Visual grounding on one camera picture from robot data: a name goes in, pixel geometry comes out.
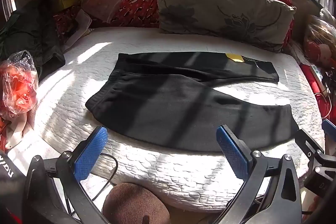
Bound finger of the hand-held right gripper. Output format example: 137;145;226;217
295;129;326;161
322;119;336;140

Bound black cable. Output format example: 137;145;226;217
93;153;118;201

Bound crinkled clear plastic bag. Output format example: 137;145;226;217
306;7;336;43

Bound red cloth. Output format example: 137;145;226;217
299;63;328;119

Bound white quilted mattress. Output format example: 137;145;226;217
8;27;324;214

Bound brown corduroy stool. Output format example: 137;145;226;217
102;182;171;224

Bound red patterned pillow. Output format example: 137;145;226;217
54;0;294;51

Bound plastic bag with red contents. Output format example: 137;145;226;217
0;50;39;119

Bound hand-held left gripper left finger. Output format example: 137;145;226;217
24;126;111;224

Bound black pants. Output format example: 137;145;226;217
86;52;300;152

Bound dark green cloth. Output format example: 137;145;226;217
0;0;66;75

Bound grey floral pillow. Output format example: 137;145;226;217
152;0;297;52

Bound white paper sheet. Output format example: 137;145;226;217
63;9;92;51

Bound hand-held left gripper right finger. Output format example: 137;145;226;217
210;124;303;224

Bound black printed cloth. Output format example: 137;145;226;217
0;151;27;224

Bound yellow paper tag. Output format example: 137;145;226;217
226;53;244;62

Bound red and white plush toy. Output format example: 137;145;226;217
304;40;336;69

